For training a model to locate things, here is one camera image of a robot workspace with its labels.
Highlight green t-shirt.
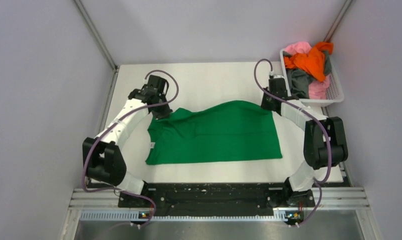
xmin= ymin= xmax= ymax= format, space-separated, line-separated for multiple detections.
xmin=145 ymin=100 xmax=283 ymax=166

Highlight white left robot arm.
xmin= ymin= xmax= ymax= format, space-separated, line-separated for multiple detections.
xmin=82 ymin=73 xmax=172 ymax=207

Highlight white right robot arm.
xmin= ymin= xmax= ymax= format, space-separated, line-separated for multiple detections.
xmin=260 ymin=73 xmax=348 ymax=206

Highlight grey t-shirt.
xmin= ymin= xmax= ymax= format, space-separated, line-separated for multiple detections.
xmin=282 ymin=49 xmax=333 ymax=99

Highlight pink t-shirt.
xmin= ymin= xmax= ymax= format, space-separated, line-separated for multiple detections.
xmin=284 ymin=41 xmax=331 ymax=100

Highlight orange t-shirt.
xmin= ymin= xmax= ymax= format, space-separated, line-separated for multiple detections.
xmin=283 ymin=41 xmax=334 ymax=82

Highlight white laundry basket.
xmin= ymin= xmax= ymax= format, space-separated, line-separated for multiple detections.
xmin=279 ymin=47 xmax=344 ymax=107

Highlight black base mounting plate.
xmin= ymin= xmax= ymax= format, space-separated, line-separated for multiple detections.
xmin=118 ymin=183 xmax=315 ymax=217

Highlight aluminium frame rail right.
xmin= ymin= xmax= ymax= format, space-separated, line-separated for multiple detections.
xmin=323 ymin=0 xmax=356 ymax=43

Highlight aluminium frame rail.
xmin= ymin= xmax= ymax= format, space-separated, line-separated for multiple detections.
xmin=323 ymin=0 xmax=356 ymax=43
xmin=72 ymin=0 xmax=119 ymax=131

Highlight aluminium frame rail left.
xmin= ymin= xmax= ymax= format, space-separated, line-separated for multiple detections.
xmin=72 ymin=0 xmax=119 ymax=131

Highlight white slotted cable duct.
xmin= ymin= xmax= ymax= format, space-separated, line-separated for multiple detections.
xmin=79 ymin=210 xmax=288 ymax=222

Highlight aluminium front rail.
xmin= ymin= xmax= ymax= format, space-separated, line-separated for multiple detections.
xmin=69 ymin=187 xmax=370 ymax=210

